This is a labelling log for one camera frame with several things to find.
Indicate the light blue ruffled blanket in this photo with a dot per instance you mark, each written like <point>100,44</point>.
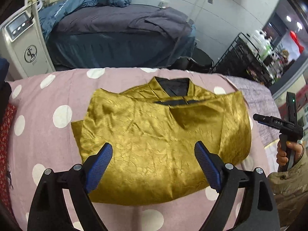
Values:
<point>52,15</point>

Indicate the beige jacket sleeve forearm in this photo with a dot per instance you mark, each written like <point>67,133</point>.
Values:
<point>290,191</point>

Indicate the dark blue covered bed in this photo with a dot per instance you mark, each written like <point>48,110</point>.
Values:
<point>132,36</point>

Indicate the gold brocade padded jacket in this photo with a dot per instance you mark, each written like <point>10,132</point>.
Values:
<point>153,129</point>

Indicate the folded black garment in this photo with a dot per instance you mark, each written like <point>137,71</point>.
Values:
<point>5,93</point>

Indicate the white medical device cart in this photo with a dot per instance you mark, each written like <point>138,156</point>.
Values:
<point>23,44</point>

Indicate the folded navy blue garment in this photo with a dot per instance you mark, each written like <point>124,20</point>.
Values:
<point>4,67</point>

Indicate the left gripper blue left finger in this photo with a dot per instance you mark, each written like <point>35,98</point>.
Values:
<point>96,165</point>

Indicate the black round stool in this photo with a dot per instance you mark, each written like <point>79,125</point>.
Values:
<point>199,62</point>

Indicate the folded red patterned garment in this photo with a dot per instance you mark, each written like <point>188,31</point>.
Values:
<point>5,133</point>

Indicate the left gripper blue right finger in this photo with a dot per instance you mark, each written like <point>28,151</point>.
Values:
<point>210,164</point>

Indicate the purple textured blanket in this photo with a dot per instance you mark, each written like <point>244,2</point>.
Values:
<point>260,101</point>

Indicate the black wire rack shelf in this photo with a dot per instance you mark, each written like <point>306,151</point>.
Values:
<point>241,59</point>

